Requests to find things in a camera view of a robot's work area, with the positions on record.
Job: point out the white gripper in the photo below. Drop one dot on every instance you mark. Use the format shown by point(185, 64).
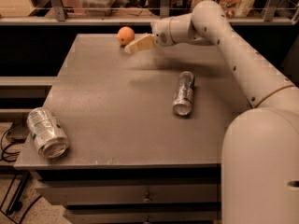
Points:
point(162, 32)

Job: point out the orange fruit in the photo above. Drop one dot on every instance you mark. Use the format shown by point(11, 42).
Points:
point(125, 35)

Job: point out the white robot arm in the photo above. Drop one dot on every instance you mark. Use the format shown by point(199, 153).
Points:
point(260, 151)

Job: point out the slim silver can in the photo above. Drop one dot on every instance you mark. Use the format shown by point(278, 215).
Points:
point(183, 97)

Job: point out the green silver 7up can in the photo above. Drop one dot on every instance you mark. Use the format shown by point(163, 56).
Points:
point(48, 134)

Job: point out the grey drawer cabinet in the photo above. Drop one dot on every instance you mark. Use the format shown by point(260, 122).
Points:
point(131, 159)

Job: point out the metal shelf rail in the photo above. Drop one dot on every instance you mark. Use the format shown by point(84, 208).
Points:
point(135, 11)

